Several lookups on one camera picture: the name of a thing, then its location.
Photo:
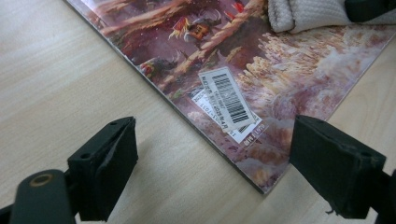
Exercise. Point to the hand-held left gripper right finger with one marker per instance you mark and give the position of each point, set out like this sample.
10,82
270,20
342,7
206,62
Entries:
336,168

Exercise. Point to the red illustrated magazine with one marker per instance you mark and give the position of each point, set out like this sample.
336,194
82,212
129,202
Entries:
249,62

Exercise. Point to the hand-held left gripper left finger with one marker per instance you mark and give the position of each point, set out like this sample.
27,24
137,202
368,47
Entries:
102,168

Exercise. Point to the white cloth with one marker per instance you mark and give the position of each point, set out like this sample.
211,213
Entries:
311,15

